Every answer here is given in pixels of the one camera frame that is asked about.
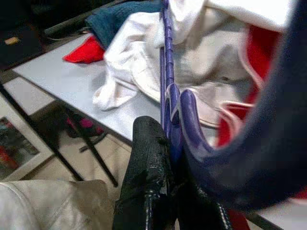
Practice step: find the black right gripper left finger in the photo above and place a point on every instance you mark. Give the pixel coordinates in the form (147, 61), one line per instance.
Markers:
(146, 155)

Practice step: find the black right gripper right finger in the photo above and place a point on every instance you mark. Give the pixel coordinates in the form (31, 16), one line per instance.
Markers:
(196, 210)

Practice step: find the purple plastic hanger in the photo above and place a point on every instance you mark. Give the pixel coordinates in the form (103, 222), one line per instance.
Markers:
(169, 72)

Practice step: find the red garment white stripes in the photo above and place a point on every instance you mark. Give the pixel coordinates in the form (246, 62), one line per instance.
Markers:
(259, 60)

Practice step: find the white cloth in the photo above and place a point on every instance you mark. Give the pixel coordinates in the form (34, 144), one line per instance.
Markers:
(120, 60)

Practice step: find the light denim jeans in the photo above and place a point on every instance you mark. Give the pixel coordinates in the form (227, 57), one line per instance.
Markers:
(204, 67)

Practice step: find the grey table black legs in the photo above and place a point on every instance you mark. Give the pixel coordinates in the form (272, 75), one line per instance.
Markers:
(72, 79)

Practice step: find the white trousers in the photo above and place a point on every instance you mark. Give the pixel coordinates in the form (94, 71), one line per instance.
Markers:
(48, 206)

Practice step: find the small red cloth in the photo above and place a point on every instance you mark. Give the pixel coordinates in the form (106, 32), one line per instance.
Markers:
(84, 51)

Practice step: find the dark teal towel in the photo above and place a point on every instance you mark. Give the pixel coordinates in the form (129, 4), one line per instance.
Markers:
(112, 24)

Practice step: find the cream cloth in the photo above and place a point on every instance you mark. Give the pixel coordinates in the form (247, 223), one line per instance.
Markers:
(239, 12)

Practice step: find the dark brown cabinet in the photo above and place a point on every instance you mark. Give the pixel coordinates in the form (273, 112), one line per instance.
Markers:
(24, 24)

